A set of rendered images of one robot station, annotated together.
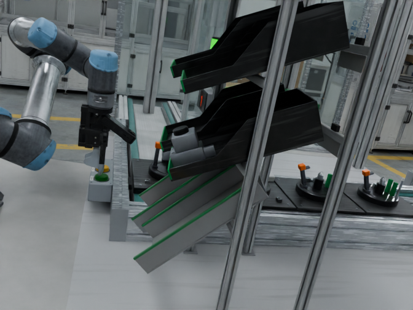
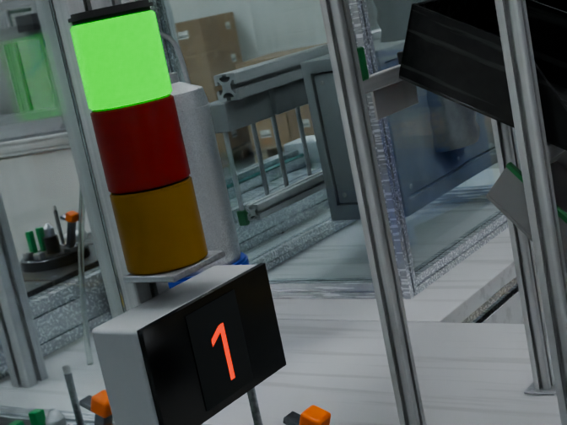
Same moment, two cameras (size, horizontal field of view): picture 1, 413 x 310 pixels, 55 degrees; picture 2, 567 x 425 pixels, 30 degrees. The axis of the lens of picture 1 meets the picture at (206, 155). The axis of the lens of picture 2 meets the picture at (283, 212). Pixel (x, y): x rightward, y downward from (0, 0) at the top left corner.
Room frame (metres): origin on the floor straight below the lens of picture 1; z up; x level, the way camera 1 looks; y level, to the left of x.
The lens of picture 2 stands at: (1.69, 0.56, 1.40)
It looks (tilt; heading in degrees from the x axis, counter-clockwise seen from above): 11 degrees down; 232
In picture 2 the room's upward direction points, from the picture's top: 12 degrees counter-clockwise
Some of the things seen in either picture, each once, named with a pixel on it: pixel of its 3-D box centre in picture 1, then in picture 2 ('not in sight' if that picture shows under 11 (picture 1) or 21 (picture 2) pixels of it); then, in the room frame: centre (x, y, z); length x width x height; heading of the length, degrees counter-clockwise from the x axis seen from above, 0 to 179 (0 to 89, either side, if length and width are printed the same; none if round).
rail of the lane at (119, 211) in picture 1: (120, 162); not in sight; (1.37, 0.31, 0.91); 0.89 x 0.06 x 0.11; 15
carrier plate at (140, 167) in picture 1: (169, 176); not in sight; (1.21, 0.11, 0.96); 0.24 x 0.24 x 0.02; 15
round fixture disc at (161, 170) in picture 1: (169, 171); not in sight; (1.21, 0.11, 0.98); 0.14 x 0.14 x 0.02
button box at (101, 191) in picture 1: (101, 178); not in sight; (1.17, 0.32, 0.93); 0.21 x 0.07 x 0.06; 15
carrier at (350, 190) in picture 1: (380, 187); not in sight; (1.33, -0.63, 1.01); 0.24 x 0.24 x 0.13; 15
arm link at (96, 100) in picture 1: (100, 99); not in sight; (1.09, 0.32, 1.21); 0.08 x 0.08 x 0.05
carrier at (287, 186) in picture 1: (319, 182); not in sight; (1.27, -0.39, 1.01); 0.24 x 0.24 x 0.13; 15
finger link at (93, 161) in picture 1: (94, 162); not in sight; (1.08, 0.32, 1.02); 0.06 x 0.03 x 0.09; 105
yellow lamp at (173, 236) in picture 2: not in sight; (159, 223); (1.36, 0.03, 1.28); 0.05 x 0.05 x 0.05
